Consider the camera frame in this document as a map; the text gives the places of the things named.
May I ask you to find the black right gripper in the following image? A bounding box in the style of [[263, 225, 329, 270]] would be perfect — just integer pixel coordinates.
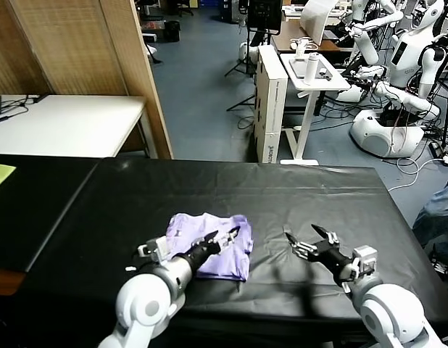
[[283, 223, 355, 280]]

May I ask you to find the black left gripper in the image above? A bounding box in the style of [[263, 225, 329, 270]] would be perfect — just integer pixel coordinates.
[[186, 225, 241, 269]]

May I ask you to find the lavender T-shirt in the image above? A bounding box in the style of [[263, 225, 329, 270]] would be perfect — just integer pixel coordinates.
[[165, 212, 254, 282]]

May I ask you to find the black plastic table cover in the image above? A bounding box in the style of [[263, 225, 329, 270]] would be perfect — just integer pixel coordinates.
[[19, 157, 448, 344]]

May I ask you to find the person's leg in blue jeans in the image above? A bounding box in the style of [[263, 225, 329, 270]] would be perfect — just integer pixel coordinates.
[[412, 183, 448, 265]]

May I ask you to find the white mobile stand desk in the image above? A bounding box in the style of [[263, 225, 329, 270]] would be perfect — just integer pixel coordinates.
[[280, 53, 352, 166]]

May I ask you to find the tall white cardboard box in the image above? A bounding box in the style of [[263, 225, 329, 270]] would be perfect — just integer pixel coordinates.
[[254, 45, 289, 164]]

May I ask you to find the white bottle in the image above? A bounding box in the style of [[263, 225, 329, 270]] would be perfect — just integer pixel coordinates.
[[304, 52, 320, 86]]

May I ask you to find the grey tablet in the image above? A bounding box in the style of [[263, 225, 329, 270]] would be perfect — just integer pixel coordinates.
[[289, 57, 333, 80]]

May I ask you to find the black tripod stand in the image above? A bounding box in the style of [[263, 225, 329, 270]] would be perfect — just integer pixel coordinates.
[[224, 28, 260, 79]]

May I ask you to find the white rectangular table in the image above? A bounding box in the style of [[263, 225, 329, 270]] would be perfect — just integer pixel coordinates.
[[0, 94, 158, 160]]

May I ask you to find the small white desk gadget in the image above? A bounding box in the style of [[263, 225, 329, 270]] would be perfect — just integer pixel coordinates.
[[290, 38, 318, 59]]

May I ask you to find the brown wooden desk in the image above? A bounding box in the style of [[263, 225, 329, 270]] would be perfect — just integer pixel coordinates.
[[270, 20, 357, 55]]

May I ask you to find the white humanoid robot with base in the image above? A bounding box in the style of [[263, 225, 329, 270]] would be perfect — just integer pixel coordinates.
[[335, 0, 448, 159]]

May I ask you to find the black trash bin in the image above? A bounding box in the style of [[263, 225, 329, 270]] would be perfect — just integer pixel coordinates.
[[162, 20, 181, 43]]

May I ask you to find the white curved panel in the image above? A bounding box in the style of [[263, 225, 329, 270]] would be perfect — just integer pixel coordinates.
[[299, 0, 340, 47]]

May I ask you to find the yellow-green cloth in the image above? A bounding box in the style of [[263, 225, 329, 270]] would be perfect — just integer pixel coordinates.
[[0, 163, 17, 192]]

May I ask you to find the black monitor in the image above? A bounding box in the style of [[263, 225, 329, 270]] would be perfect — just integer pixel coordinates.
[[246, 0, 283, 36]]

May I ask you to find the bamboo folding screen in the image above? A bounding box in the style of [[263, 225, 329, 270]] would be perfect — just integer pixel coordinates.
[[0, 0, 173, 160]]

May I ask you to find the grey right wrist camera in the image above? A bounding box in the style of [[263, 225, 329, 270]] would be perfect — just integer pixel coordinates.
[[352, 245, 379, 281]]

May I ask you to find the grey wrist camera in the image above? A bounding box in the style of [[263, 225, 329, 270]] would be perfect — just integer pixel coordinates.
[[137, 236, 170, 262], [352, 245, 379, 281]]

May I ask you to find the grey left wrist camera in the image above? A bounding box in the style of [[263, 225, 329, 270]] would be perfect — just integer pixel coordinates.
[[137, 236, 170, 262]]

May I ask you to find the white floor cable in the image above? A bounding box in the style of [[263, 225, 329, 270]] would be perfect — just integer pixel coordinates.
[[386, 150, 448, 193]]

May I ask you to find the black camera tripod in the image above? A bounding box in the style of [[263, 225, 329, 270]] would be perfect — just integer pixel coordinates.
[[433, 46, 448, 149]]

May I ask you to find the black cable with adapter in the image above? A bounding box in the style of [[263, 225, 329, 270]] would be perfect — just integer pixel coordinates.
[[0, 94, 47, 126]]

